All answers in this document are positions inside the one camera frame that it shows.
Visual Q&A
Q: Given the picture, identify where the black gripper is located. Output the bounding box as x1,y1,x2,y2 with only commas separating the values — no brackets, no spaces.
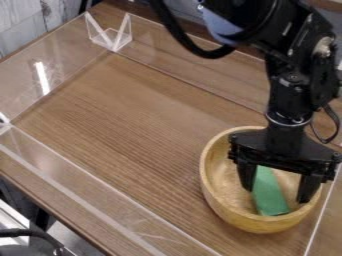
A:
229,115,342,203

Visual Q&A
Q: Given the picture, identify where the green rectangular block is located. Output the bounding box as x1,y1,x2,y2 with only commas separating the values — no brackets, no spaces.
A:
253,166,290,216

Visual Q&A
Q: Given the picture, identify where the brown wooden bowl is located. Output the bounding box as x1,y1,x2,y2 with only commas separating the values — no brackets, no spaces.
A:
200,126,322,234

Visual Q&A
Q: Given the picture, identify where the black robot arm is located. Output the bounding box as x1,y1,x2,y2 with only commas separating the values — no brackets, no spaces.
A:
201,0,342,203

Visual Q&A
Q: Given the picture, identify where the clear acrylic tray wall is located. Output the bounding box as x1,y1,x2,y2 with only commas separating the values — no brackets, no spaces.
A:
0,113,225,256

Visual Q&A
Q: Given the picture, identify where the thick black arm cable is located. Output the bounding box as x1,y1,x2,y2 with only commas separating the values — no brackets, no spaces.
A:
147,0,238,60

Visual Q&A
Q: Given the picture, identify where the clear acrylic corner bracket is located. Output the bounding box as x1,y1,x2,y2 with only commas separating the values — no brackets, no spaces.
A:
85,12,133,52

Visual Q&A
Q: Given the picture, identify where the black cable bottom left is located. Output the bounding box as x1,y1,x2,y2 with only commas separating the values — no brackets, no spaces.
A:
0,227,66,256

